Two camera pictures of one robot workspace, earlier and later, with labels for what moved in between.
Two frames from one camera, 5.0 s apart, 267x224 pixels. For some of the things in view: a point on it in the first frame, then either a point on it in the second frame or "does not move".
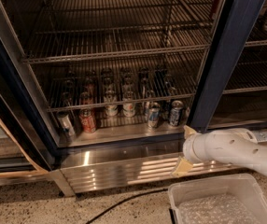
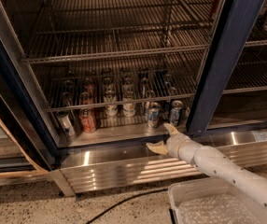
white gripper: x=189 y=148 -> x=174 y=143
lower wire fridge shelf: x=70 y=85 does not move
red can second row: x=86 y=98 does not move
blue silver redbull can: x=154 y=115 does not move
